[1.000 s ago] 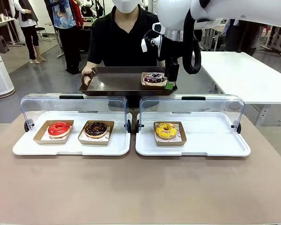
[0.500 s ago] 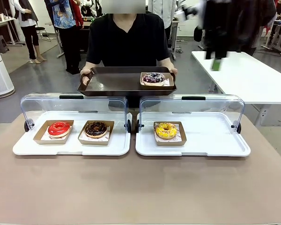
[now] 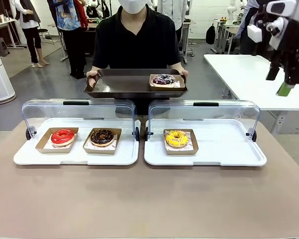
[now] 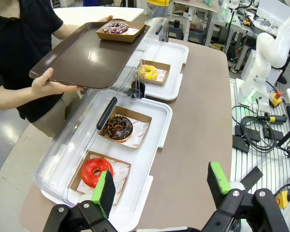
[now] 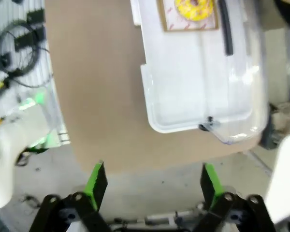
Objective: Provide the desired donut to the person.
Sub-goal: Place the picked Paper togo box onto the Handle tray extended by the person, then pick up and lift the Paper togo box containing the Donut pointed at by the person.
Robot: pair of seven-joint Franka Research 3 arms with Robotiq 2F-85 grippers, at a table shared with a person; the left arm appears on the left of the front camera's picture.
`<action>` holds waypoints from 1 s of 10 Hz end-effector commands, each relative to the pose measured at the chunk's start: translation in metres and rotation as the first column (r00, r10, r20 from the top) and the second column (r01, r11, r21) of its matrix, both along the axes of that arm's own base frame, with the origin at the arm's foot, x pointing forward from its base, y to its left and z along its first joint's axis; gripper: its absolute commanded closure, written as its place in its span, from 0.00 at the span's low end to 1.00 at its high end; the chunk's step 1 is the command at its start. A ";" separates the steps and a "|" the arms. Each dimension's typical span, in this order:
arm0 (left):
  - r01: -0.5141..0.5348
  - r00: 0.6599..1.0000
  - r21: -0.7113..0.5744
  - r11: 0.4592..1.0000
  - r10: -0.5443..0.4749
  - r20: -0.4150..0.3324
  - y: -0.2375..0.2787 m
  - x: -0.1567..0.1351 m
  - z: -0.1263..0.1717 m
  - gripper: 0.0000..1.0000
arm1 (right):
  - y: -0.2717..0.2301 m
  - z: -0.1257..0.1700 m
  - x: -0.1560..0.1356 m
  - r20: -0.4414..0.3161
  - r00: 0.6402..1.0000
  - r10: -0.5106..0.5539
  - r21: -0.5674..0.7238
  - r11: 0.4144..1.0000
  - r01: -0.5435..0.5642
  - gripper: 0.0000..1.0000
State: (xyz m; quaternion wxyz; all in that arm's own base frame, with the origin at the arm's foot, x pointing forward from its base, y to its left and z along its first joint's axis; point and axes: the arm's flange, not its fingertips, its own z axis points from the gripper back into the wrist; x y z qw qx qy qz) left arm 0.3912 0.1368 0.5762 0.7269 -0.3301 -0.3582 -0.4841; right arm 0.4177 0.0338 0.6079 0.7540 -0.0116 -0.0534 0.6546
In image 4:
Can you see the cardboard box of yellow donut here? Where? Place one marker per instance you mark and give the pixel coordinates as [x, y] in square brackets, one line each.
[164, 65]

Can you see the clear display lid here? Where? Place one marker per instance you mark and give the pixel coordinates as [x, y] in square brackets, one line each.
[154, 31]
[70, 135]

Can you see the dark donut with coloured sprinkles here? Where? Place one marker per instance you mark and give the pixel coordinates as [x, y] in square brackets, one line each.
[111, 29]

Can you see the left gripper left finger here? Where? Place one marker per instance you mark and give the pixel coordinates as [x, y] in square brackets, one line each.
[104, 193]

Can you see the brown serving tray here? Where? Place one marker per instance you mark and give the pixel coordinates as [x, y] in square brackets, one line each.
[87, 60]

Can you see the black tripod stand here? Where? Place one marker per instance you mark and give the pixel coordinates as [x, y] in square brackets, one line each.
[288, 137]

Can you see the yellow emergency stop button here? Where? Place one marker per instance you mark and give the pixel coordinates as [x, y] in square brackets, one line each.
[282, 200]
[276, 100]

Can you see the person's left hand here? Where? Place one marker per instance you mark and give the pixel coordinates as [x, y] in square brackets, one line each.
[105, 18]

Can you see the printed paper under yellow donut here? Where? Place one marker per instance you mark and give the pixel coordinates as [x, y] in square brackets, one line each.
[162, 75]

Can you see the bystander in yellow shirt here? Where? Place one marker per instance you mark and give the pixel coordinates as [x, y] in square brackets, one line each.
[158, 7]

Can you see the black power brick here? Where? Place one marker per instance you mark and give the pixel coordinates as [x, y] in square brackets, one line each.
[276, 134]
[241, 145]
[252, 135]

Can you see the black handheld device yellow label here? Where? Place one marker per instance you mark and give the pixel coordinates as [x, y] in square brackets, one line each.
[278, 119]

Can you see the white side table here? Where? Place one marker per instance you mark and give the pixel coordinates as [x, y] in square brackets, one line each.
[87, 13]

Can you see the printed paper under chocolate donut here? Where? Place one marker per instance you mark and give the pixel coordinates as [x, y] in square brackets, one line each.
[140, 130]

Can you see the person's right forearm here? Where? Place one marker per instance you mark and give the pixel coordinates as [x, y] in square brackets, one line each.
[12, 96]

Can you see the dark plastic stool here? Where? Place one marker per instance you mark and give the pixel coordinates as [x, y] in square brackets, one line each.
[196, 37]
[176, 30]

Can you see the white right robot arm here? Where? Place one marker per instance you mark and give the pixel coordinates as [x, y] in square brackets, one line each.
[268, 48]

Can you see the person in black shirt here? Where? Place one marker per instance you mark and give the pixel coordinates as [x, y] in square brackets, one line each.
[14, 36]

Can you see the cardboard box of red donut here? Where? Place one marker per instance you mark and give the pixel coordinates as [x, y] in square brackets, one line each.
[73, 183]

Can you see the person's left forearm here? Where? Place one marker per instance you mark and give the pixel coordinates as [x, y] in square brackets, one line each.
[72, 29]

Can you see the chocolate donut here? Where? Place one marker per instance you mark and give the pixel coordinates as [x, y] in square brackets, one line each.
[111, 131]

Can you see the cardboard box of chocolate donut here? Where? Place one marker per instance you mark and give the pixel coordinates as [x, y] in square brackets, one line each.
[135, 115]

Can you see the person's right hand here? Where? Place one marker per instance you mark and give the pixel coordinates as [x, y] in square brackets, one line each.
[43, 84]

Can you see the yellow sprinkled donut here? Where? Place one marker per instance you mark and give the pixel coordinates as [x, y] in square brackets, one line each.
[147, 75]

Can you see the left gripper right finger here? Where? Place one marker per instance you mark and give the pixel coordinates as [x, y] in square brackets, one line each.
[244, 212]

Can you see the cardboard box of dark sprinkled donut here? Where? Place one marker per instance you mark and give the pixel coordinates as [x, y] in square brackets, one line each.
[118, 37]

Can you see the printed paper under red donut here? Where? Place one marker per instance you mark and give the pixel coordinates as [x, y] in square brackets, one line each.
[122, 171]

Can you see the white display tray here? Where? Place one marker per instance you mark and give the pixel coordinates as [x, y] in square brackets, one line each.
[145, 169]
[176, 72]

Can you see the red glazed donut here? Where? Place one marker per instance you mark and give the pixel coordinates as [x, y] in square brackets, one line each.
[89, 169]

